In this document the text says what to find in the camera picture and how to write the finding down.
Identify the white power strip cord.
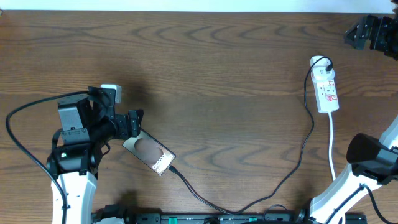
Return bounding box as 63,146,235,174
328,112,346,224

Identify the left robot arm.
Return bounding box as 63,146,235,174
47,85,144,223

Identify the white power strip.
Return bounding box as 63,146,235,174
310,55,340,114

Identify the black charger cable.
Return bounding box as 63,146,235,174
167,55,334,216

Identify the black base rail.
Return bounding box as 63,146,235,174
91,203,368,224

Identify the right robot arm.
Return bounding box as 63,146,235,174
290,15,397,223

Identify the Galaxy S25 Ultra smartphone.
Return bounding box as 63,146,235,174
123,129,176,176

